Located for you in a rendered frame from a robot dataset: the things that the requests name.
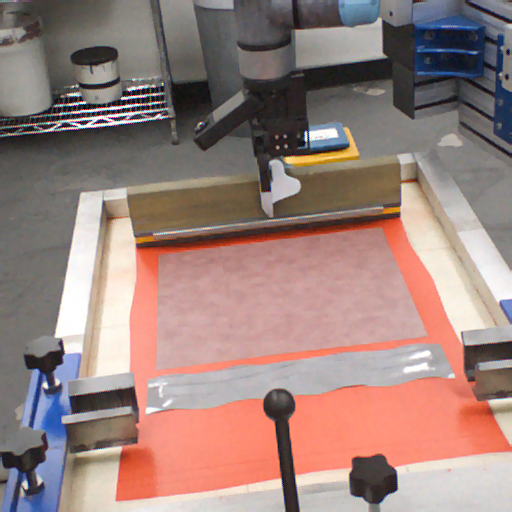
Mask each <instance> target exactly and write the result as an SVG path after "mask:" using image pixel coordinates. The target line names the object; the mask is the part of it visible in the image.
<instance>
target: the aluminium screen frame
mask: <svg viewBox="0 0 512 512"><path fill-rule="evenodd" d="M398 157H399V159H400V161H401V172H402V179H401V184H403V183H411V182H417V183H418V184H419V186H420V188H421V190H423V192H424V194H425V196H426V198H427V201H428V202H429V204H430V206H431V208H432V210H433V212H434V214H435V216H436V218H437V219H438V221H439V223H440V225H441V228H442V230H444V232H445V234H446V236H447V237H448V239H449V241H450V243H451V245H452V247H453V249H454V251H455V252H456V255H457V257H458V259H460V261H461V263H462V265H463V267H464V269H465V270H466V272H467V274H468V276H469V279H470V281H471V283H473V285H474V287H475V288H476V290H477V292H478V294H479V296H480V298H481V301H482V303H484V304H485V306H486V308H487V310H488V312H489V314H490V316H491V319H492V321H494V322H495V324H496V326H497V327H500V326H509V325H510V323H509V322H508V320H507V318H506V316H504V313H503V312H502V310H501V308H500V306H499V301H500V300H505V299H512V271H511V270H510V268H508V266H507V265H506V263H505V261H504V260H503V258H502V257H501V255H500V252H499V251H497V249H496V247H495V246H494V244H493V242H492V241H491V239H490V237H489V236H488V234H487V232H486V230H484V228H483V227H482V225H481V223H480V222H479V220H478V218H477V217H476V215H475V213H474V212H473V210H472V208H471V206H470V207H469V204H468V202H467V201H466V199H465V197H464V196H463V194H462V193H461V191H460V189H459V188H458V186H457V184H456V183H455V180H454V178H452V177H451V175H450V173H449V172H448V170H447V168H446V167H445V165H444V164H443V162H442V160H441V159H440V157H439V154H438V153H437V151H436V150H426V152H418V153H409V154H401V155H398ZM126 194H127V188H119V189H111V190H105V191H104V190H103V191H93V192H85V193H80V198H79V204H78V210H77V216H76V221H75V228H74V234H73V240H72V245H71V251H70V258H69V263H68V269H67V275H66V282H65V287H63V293H62V299H61V305H60V311H59V317H58V323H57V329H56V335H54V338H62V339H63V343H64V348H65V354H71V353H78V352H81V356H82V360H81V368H80V377H78V379H86V378H87V374H88V365H89V357H91V347H92V339H93V329H94V320H95V312H96V302H97V294H99V285H100V275H101V267H102V258H103V249H104V240H105V231H106V222H107V219H115V218H124V217H130V214H129V208H128V203H127V195H126ZM76 457H77V453H75V454H70V450H69V445H68V452H67V461H66V469H64V477H63V486H62V495H60V504H59V512H69V504H70V496H71V488H72V486H73V477H74V467H75V461H76ZM505 472H512V462H504V463H496V464H488V465H479V466H471V467H466V466H463V467H454V468H446V469H437V470H430V471H421V472H413V473H404V474H400V473H398V483H405V482H411V483H413V481H415V482H421V481H430V480H438V479H446V478H455V477H463V476H471V475H474V476H480V475H488V474H497V473H505ZM297 487H298V496H299V495H307V494H315V493H323V492H331V491H340V490H348V489H349V479H347V480H338V481H331V482H323V483H314V484H307V485H299V486H297ZM275 498H283V489H282V488H275V489H266V490H258V491H249V493H242V494H234V495H225V496H217V497H210V498H201V499H193V501H184V502H177V503H168V504H160V505H159V506H152V507H144V508H135V509H127V511H119V512H185V511H194V509H202V508H210V507H218V506H226V505H234V504H242V502H250V501H259V500H266V499H275Z"/></svg>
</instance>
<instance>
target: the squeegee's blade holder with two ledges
mask: <svg viewBox="0 0 512 512"><path fill-rule="evenodd" d="M382 212H383V207H382V204H381V203H380V204H371V205H363V206H353V207H345V208H336V209H328V210H318V211H310V212H301V213H293V215H283V216H275V217H273V218H269V217H266V218H258V219H249V220H240V221H232V222H223V223H215V224H206V225H197V226H188V227H180V228H171V229H162V230H153V238H154V240H159V239H168V238H177V237H185V236H194V235H203V234H212V233H220V232H229V231H237V230H247V229H255V228H263V227H272V226H280V225H290V224H298V223H307V222H315V221H324V220H333V219H342V218H343V217H350V216H360V215H368V214H377V213H382Z"/></svg>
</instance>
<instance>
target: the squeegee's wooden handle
mask: <svg viewBox="0 0 512 512"><path fill-rule="evenodd" d="M283 169H284V173H286V175H288V176H290V177H293V179H296V180H298V181H299V182H300V185H301V189H300V191H299V192H298V193H297V194H295V195H292V196H289V197H287V198H283V199H280V200H278V201H275V202H274V203H272V205H273V217H275V216H283V215H293V213H301V212H310V211H318V210H328V209H336V208H345V207H353V206H363V205H371V204H380V203H381V204H382V207H383V209H385V208H393V207H400V206H401V179H402V172H401V161H400V159H399V157H398V155H389V156H381V157H371V158H363V160H354V161H345V162H336V163H328V164H318V165H310V166H301V167H293V168H283ZM126 195H127V203H128V208H129V214H130V219H131V226H132V231H133V237H134V238H140V237H149V236H153V230H162V229H171V228H180V227H188V226H197V225H206V224H215V223H223V222H232V221H240V220H249V219H258V218H266V217H268V216H267V213H266V212H265V211H264V209H263V208H262V201H261V192H260V181H259V172H258V171H257V172H249V173H239V174H231V175H222V176H214V177H204V178H196V179H187V180H179V181H169V182H161V183H152V184H142V185H134V186H128V187H127V194H126Z"/></svg>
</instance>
